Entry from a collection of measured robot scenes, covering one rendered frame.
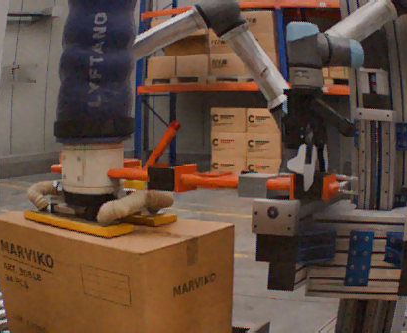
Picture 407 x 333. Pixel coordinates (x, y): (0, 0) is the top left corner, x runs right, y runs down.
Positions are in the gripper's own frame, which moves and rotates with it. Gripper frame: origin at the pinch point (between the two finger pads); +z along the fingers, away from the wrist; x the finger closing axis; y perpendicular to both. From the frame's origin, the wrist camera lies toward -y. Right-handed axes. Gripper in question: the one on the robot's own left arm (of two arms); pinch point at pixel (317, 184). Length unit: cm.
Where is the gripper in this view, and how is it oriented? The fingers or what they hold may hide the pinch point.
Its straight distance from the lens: 130.9
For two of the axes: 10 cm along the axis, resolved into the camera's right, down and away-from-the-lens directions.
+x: -5.1, 0.7, -8.6
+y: -8.6, -0.4, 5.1
